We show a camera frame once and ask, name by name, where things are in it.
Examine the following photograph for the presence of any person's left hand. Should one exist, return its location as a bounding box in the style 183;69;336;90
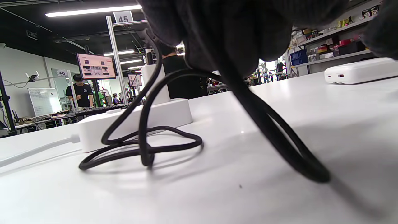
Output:
137;0;398;78

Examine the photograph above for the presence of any white charger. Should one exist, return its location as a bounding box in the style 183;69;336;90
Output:
141;64;171;105

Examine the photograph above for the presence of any white power strip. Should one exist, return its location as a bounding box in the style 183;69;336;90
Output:
78;98;193;153

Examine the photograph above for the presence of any white battery pack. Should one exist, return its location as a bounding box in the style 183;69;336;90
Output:
324;57;398;84

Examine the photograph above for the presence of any black charging cable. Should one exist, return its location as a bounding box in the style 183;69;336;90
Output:
78;29;331;183

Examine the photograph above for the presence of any grey power strip cord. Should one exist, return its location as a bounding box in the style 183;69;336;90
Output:
0;134;81;168

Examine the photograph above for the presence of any blue storage bin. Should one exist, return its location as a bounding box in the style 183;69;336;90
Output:
290;50;308;66

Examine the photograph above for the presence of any metal storage shelf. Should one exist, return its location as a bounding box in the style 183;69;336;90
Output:
285;0;398;77

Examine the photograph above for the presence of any group of assorted storage boxes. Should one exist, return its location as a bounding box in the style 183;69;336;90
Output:
291;5;381;63

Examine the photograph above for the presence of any row of ceiling light strips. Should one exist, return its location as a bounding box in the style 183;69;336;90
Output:
45;5;187;70

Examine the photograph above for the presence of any computer monitor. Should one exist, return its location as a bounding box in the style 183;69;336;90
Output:
76;52;116;80

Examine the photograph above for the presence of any black keyboard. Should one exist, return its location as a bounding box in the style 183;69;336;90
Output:
75;104;128;117

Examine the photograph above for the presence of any whiteboard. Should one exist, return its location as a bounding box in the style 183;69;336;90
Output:
28;88;62;117

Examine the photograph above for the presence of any black tripod stand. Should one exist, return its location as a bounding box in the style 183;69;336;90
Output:
0;71;17;136

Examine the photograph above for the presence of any aluminium frame post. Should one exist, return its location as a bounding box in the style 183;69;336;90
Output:
106;16;148;106

